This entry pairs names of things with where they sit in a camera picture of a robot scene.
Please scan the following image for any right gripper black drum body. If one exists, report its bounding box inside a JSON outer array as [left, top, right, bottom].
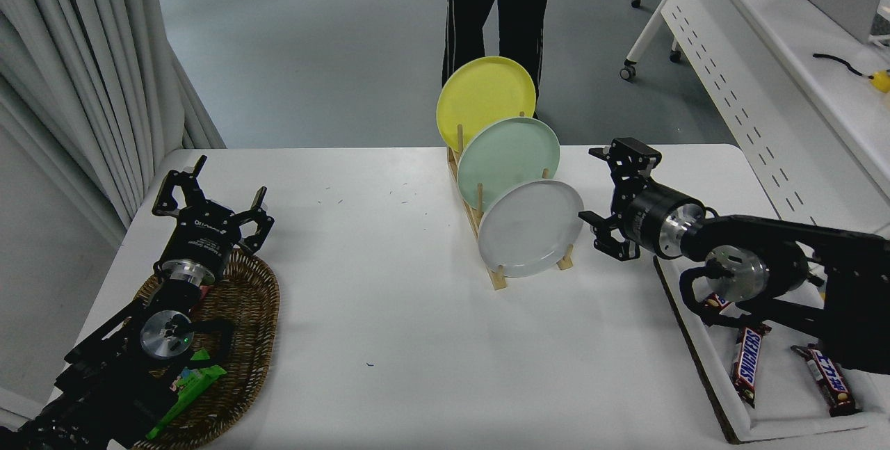
[[621, 180, 679, 257]]

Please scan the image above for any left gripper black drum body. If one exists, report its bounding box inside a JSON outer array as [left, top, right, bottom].
[[161, 201, 243, 277]]

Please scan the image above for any grey plate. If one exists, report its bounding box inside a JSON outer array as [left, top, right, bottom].
[[478, 179, 585, 278]]

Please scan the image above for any wooden plate rack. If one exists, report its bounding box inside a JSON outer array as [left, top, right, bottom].
[[446, 123, 576, 291]]

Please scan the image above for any mint green plate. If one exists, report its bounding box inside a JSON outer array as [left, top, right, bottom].
[[457, 116, 561, 211]]

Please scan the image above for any yellow plate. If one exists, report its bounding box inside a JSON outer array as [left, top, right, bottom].
[[436, 56, 537, 154]]

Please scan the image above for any brown wicker basket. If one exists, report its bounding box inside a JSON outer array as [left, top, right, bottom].
[[131, 248, 280, 449]]

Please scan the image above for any brown snack bar blue print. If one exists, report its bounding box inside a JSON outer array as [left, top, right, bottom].
[[699, 291, 734, 326], [791, 344, 859, 417]]

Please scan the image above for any grey curtain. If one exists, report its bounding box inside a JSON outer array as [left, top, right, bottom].
[[0, 0, 227, 249]]

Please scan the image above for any green snack packet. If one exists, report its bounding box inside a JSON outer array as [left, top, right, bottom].
[[145, 349, 227, 441]]

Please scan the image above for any brown Snickers bar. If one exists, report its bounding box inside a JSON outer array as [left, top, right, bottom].
[[730, 325, 772, 409]]

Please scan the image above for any white wheeled desk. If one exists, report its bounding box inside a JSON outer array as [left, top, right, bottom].
[[619, 0, 890, 239]]

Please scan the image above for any white foam tray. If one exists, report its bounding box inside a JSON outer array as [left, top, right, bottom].
[[654, 255, 890, 444]]

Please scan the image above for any thick black cable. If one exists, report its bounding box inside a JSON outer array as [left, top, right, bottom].
[[812, 52, 871, 80]]

